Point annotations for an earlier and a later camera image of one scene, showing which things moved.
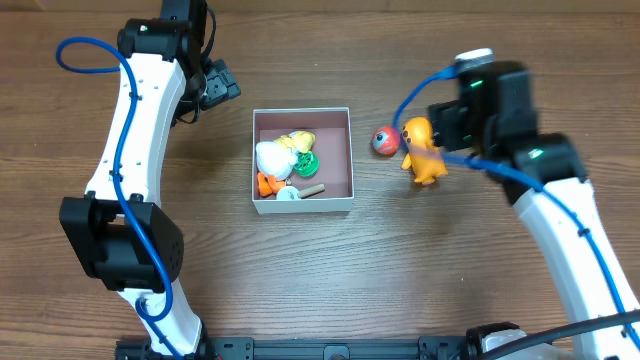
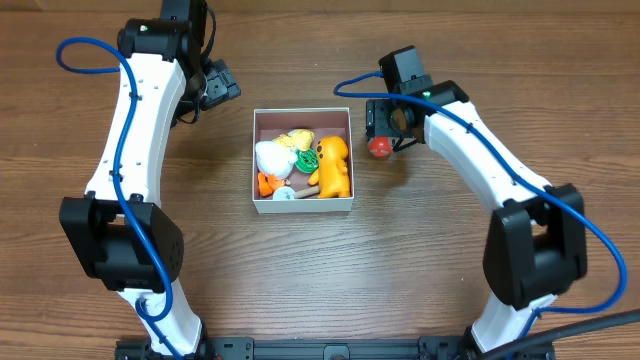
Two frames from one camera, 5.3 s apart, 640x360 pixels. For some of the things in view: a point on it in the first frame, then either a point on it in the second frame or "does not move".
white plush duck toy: x=275 y=160 does not move
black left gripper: x=220 y=85 does not move
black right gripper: x=442 y=130 -> x=378 y=123
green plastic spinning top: x=307 y=164 does not move
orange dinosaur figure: x=423 y=159 -> x=331 y=177
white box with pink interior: x=331 y=129 does not move
